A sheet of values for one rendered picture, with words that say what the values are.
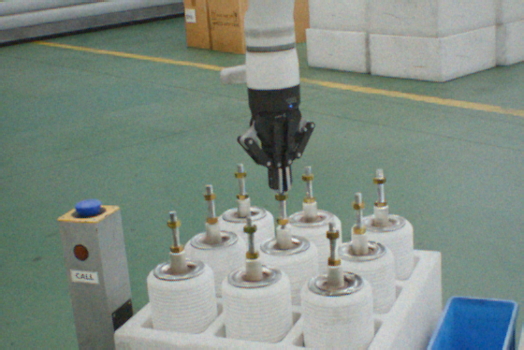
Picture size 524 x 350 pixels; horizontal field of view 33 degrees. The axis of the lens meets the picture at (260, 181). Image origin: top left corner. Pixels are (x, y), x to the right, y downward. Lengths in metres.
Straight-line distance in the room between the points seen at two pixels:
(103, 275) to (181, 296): 0.17
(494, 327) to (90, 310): 0.64
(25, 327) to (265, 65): 0.82
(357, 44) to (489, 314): 2.67
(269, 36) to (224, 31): 3.71
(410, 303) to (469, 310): 0.19
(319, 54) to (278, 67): 2.98
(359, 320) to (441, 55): 2.61
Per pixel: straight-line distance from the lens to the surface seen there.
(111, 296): 1.39
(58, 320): 1.79
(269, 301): 1.19
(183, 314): 1.25
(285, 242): 1.31
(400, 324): 1.24
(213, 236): 1.36
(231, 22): 4.85
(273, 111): 1.23
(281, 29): 1.21
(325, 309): 1.15
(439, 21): 3.69
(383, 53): 3.89
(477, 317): 1.46
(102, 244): 1.35
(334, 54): 4.12
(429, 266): 1.42
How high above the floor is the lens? 0.74
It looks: 17 degrees down
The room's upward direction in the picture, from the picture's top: 5 degrees counter-clockwise
